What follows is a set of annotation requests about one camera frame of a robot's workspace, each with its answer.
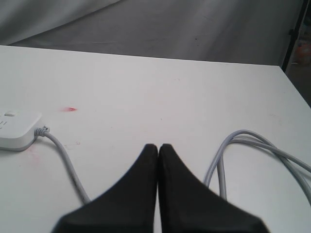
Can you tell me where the black tripod stand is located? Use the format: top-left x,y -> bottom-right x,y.
281,0 -> 310,74

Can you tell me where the grey backdrop cloth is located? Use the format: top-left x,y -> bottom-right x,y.
0,0 -> 302,65

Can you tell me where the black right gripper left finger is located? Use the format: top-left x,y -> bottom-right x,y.
52,144 -> 158,233

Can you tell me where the grey power cable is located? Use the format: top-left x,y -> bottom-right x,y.
34,125 -> 311,203

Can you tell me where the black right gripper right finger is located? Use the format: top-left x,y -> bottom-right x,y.
158,144 -> 269,233

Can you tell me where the white five-outlet power strip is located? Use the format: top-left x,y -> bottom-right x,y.
0,108 -> 44,151

